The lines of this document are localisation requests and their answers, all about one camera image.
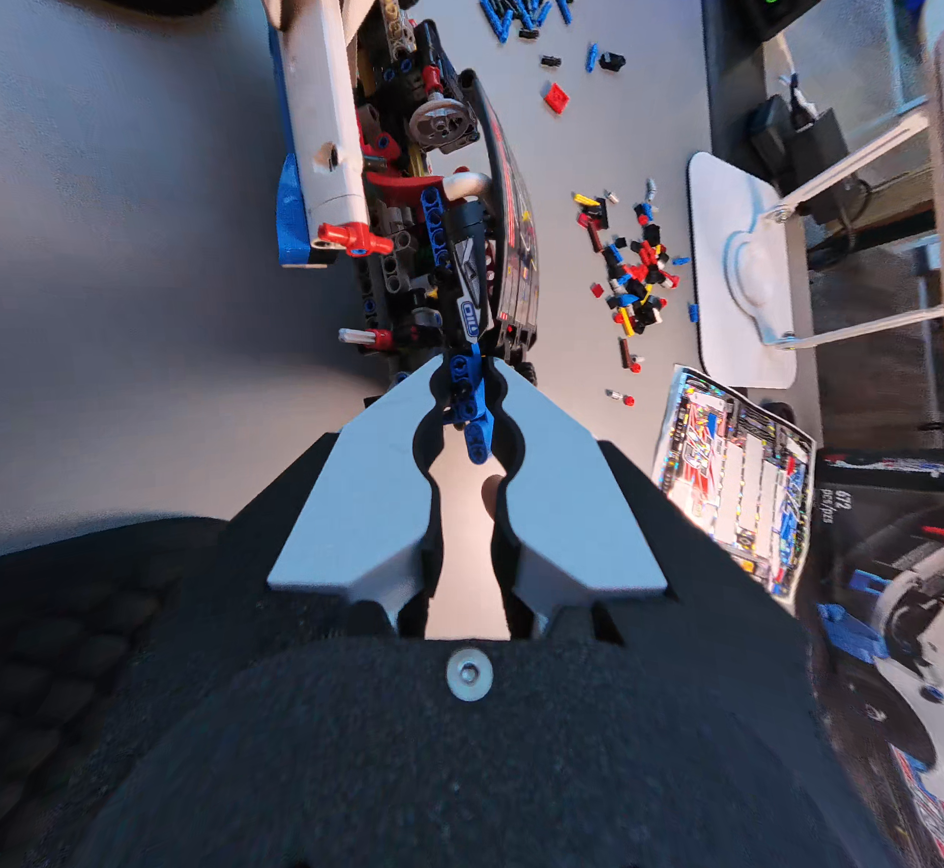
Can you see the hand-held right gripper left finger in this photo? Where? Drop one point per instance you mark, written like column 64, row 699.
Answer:
column 354, row 514

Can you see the pile of small lego pieces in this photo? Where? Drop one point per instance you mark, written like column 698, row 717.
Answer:
column 638, row 271

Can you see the white and blue lego panel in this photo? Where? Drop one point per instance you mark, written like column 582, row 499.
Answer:
column 317, row 72

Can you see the black lego connector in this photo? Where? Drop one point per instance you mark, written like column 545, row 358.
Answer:
column 612, row 61

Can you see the red square lego plate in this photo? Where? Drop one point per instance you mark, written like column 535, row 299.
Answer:
column 557, row 97

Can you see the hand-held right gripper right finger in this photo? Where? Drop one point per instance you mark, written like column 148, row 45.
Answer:
column 582, row 514

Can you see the blue lego pin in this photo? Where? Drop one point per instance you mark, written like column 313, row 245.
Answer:
column 591, row 57

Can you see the lego race car model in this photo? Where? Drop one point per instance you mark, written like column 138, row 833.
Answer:
column 442, row 123

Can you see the lego set box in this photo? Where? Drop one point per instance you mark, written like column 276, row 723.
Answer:
column 885, row 625

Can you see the holographic sticker sheet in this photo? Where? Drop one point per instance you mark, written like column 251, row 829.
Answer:
column 737, row 484

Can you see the black power adapter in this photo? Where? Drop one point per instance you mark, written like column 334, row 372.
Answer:
column 811, row 145

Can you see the white book stand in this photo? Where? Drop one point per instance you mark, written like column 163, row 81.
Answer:
column 737, row 204

